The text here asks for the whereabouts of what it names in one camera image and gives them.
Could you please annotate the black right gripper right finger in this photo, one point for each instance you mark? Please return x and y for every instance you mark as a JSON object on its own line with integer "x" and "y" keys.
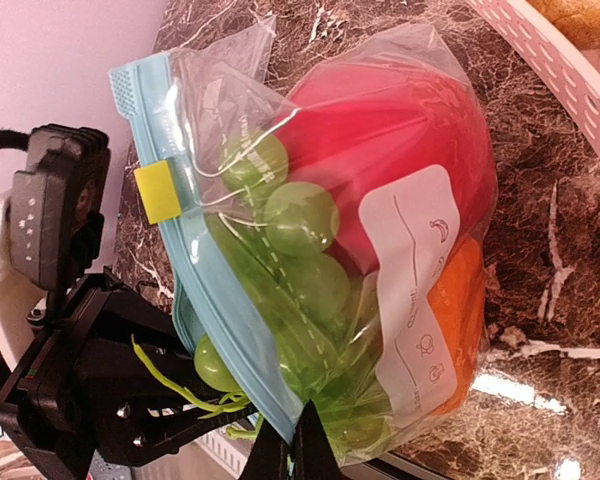
{"x": 313, "y": 457}

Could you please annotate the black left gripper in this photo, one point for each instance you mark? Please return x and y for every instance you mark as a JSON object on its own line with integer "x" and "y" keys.
{"x": 66, "y": 400}

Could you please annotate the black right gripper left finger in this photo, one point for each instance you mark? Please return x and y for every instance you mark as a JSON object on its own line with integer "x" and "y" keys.
{"x": 269, "y": 457}

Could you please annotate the green grape bunch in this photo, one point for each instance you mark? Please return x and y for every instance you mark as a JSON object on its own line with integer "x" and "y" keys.
{"x": 272, "y": 327}

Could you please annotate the clear zip bag blue zipper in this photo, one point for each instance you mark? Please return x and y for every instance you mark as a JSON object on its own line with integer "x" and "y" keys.
{"x": 413, "y": 224}

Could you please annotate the orange persimmon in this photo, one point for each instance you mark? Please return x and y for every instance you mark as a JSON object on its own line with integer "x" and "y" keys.
{"x": 458, "y": 302}

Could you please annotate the flat clear zip bag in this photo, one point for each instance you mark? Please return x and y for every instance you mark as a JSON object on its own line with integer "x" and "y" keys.
{"x": 247, "y": 51}

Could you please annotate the pink perforated plastic basket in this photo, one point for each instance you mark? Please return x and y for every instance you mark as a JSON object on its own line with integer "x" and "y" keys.
{"x": 572, "y": 76}

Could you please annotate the brown potato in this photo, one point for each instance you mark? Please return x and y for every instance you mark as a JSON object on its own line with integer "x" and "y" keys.
{"x": 577, "y": 20}

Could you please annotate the white slotted cable duct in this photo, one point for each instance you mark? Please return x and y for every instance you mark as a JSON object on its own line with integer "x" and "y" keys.
{"x": 227, "y": 453}

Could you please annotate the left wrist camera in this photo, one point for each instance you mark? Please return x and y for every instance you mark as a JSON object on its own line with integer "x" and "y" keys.
{"x": 55, "y": 221}

